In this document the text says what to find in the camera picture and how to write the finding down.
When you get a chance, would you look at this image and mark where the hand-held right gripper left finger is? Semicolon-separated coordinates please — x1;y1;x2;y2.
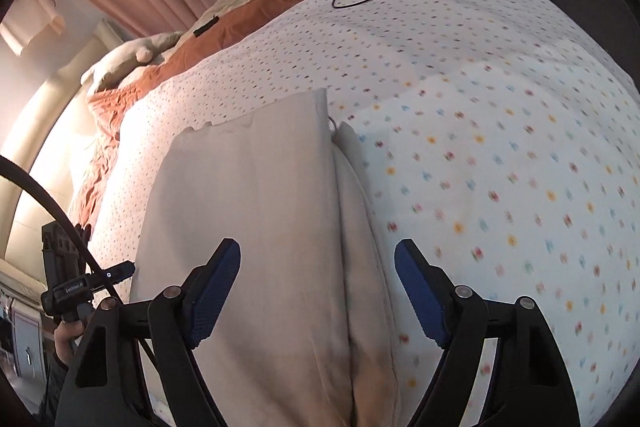
62;237;242;427

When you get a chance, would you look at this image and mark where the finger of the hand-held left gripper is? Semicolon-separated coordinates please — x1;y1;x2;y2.
89;261;137;293

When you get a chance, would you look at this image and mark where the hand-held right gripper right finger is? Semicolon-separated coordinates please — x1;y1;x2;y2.
394;239;581;427

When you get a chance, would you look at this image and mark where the beige zip jacket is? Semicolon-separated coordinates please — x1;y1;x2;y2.
129;88;401;427

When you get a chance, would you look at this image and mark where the person's left forearm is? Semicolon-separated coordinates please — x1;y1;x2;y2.
37;347;71;423

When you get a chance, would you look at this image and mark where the person's left hand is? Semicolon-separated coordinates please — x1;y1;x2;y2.
52;319;86;370

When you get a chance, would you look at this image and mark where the grey storage cabinet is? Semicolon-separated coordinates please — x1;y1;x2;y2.
0;277;47;383

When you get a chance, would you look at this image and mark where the cream bed headboard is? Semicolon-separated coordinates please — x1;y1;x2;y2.
0;19;126;268

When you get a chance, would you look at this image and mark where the white dotted duvet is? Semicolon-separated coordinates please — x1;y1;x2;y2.
90;0;640;427

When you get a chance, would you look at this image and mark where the beige plush pillow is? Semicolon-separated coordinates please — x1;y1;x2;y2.
80;32;183;95

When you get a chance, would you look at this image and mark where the small black device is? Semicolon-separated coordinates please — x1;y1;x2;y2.
192;14;221;38

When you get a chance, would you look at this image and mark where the orange-brown quilt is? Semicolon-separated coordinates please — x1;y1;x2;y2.
75;0;471;238

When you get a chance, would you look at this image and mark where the thick black gripper cable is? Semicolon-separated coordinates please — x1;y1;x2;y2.
0;155;121;308

